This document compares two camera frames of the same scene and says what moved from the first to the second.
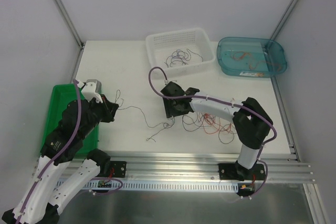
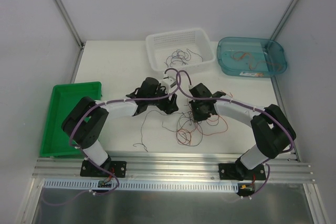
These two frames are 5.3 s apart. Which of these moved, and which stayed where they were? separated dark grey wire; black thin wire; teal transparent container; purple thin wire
Moved: separated dark grey wire
Stayed: teal transparent container; black thin wire; purple thin wire
